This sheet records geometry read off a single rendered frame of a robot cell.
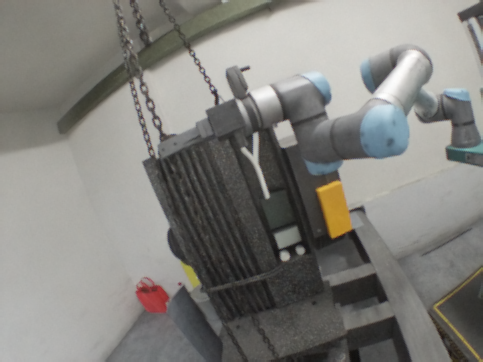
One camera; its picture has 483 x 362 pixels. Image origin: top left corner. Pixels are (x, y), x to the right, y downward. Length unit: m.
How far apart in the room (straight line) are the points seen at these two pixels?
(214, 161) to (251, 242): 0.29
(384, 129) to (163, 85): 2.02
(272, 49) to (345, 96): 0.70
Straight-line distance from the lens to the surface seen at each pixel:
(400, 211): 2.19
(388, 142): 0.32
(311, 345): 0.80
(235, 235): 0.78
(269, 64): 1.90
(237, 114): 0.35
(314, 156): 0.42
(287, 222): 0.80
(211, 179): 0.73
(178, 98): 2.08
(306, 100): 0.41
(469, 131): 1.04
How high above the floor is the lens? 1.55
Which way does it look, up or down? 10 degrees down
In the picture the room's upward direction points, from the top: 22 degrees counter-clockwise
